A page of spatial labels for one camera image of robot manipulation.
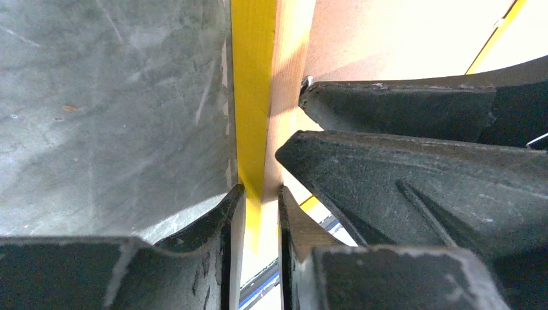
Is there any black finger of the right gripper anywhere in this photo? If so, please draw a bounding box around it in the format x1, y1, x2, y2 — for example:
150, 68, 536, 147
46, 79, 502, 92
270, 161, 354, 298
275, 131, 547, 309
299, 56, 547, 148

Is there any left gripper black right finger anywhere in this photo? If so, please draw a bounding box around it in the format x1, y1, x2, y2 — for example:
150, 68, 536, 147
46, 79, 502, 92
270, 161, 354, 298
278, 186, 508, 309

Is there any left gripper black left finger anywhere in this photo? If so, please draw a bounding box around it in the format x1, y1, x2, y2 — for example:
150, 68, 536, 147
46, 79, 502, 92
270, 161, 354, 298
1, 184, 246, 309

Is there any brown cardboard backing board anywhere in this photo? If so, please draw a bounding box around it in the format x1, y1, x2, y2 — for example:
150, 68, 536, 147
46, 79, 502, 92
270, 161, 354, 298
304, 1, 516, 81

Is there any yellow wooden picture frame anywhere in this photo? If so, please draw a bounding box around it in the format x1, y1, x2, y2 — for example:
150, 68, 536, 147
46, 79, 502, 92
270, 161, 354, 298
230, 0, 529, 284

